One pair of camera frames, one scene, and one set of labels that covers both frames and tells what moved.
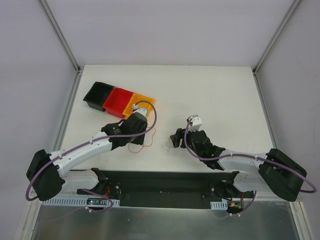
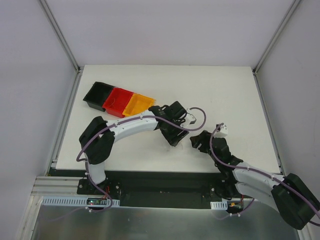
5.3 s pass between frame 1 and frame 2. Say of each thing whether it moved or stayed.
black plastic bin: stayed
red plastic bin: stayed
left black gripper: moved
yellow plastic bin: stayed
